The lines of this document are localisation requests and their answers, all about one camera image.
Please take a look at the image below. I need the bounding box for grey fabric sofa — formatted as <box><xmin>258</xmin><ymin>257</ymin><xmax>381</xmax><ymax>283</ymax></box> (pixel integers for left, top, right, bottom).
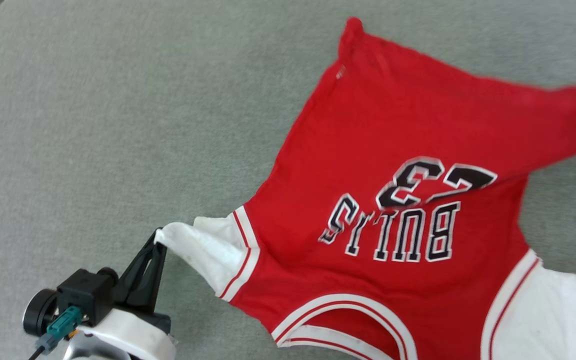
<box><xmin>0</xmin><ymin>0</ymin><xmax>576</xmax><ymax>360</ymax></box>

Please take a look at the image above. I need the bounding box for black cable with teal connector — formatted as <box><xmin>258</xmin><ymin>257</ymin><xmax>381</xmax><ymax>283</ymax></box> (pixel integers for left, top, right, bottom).
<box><xmin>28</xmin><ymin>306</ymin><xmax>83</xmax><ymax>360</ymax></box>

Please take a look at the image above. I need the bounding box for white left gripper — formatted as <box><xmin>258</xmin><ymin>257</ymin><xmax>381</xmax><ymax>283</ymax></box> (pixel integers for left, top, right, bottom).
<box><xmin>74</xmin><ymin>228</ymin><xmax>177</xmax><ymax>360</ymax></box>

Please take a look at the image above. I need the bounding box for red Bulls basketball jersey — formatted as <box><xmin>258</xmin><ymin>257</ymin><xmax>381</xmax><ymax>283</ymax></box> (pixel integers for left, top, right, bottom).
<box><xmin>154</xmin><ymin>16</ymin><xmax>576</xmax><ymax>360</ymax></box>

